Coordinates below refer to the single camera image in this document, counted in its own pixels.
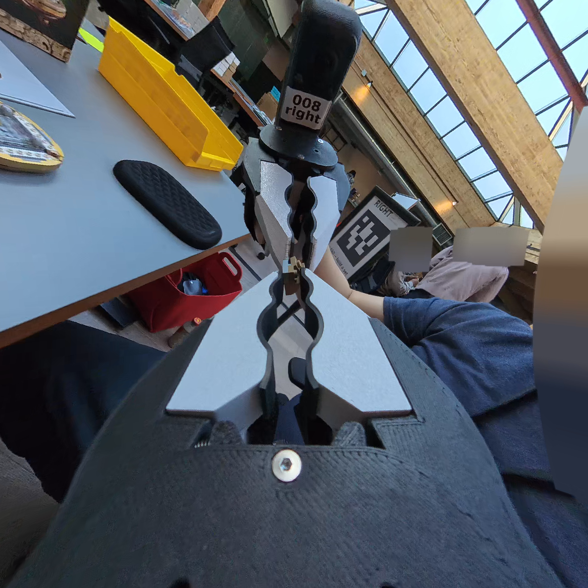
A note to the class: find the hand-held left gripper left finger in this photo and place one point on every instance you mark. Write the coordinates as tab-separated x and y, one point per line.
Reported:
220	363

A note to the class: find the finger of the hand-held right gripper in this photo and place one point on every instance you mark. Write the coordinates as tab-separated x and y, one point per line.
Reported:
328	206
272	206

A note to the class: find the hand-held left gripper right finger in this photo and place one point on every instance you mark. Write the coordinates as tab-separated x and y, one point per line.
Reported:
363	367

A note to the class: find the small tan grey lego piece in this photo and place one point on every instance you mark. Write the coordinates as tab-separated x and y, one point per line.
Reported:
292	275

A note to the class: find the person's right forearm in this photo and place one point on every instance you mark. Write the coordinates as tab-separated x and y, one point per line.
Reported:
353	289

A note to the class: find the round lego base model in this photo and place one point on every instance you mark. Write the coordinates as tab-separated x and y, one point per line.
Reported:
25	138

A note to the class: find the lego instruction booklet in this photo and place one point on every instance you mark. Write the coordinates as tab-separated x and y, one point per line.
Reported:
23	87

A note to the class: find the black lego set box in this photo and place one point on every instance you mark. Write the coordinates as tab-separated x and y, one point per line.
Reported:
41	23

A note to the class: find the black framed marker sign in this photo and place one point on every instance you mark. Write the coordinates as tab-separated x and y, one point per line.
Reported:
363	234

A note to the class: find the tan bottle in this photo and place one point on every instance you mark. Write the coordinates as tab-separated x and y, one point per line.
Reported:
181	334

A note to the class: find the red felt bag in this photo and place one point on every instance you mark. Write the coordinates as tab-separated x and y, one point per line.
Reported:
202	307

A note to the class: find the person's navy shirt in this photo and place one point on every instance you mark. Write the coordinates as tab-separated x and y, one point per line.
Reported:
459	353

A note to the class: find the black wrist rest pad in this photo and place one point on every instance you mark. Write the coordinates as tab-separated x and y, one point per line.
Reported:
170	202

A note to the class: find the black office chair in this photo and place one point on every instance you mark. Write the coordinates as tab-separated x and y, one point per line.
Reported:
206	43

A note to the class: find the yellow plastic bin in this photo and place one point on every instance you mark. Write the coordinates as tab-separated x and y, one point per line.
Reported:
160	105

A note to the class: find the person's dark trousers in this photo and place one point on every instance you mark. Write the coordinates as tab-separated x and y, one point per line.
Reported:
69	390

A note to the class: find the neon yellow note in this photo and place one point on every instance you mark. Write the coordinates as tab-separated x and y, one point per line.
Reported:
89	39

